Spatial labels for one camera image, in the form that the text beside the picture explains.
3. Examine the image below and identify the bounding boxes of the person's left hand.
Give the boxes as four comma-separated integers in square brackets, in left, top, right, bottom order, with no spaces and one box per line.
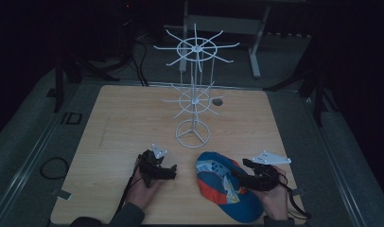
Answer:
[126,169,166,211]

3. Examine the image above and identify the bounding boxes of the person's right hand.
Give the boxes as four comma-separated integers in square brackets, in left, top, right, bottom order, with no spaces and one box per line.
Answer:
[253,166,290,221]

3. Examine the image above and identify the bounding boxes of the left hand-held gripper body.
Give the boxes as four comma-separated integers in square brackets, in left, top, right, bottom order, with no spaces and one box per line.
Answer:
[137,143,171,189]

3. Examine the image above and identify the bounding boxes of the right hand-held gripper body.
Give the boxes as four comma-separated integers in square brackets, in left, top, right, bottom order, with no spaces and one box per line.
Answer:
[246,149,292,192]

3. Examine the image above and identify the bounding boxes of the blue and orange cap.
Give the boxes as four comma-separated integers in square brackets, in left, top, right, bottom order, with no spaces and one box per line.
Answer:
[195,151,266,224]

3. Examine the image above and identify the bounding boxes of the black rectangular floor bracket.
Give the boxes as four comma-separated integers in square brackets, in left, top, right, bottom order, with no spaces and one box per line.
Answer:
[60,112,84,126]

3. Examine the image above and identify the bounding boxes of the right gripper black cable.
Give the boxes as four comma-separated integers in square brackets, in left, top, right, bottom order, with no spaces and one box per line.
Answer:
[276,171,312,220]

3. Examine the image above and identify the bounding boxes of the black cable loop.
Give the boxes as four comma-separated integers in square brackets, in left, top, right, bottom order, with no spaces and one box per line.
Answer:
[39,156,70,181]

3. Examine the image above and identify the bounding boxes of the black floor cables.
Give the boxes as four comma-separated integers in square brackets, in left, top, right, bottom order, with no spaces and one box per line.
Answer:
[117,18,150,88]

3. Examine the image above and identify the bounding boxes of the white wire display rack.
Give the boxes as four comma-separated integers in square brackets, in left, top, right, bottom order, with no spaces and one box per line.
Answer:
[153,23,240,149]

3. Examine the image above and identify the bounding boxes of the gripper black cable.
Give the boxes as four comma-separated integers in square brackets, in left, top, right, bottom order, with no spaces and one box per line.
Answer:
[114,156,142,219]
[276,171,312,220]

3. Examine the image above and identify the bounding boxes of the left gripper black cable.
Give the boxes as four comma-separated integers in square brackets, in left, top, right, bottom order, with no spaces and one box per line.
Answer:
[114,156,142,219]

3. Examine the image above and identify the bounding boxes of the black metal stand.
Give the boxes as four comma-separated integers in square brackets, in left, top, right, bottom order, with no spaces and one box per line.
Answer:
[264,41,340,128]
[46,46,120,114]

